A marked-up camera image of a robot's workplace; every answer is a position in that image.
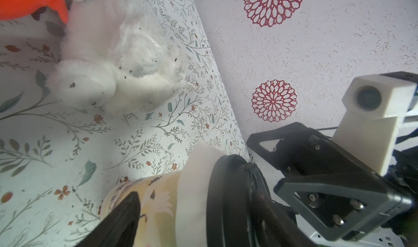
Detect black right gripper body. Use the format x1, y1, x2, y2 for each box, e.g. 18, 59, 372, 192
274, 129, 418, 235

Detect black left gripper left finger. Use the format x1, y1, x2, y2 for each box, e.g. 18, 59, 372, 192
77, 192, 140, 247

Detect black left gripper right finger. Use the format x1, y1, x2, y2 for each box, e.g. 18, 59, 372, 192
251, 194, 317, 247

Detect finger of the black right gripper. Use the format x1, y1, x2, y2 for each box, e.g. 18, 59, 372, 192
247, 123, 314, 172
274, 173, 414, 241

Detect black cup lid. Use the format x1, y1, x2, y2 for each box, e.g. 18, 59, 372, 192
206, 155, 271, 247

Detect paper milk tea cup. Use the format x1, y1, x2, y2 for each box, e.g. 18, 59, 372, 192
100, 171, 181, 247

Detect grey white plush toy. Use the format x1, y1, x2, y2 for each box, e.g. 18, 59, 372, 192
47, 0, 186, 114

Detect orange plastic toy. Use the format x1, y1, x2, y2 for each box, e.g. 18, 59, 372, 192
1, 0, 68, 23

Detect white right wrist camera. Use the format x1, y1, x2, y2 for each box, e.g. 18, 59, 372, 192
332, 71, 418, 176

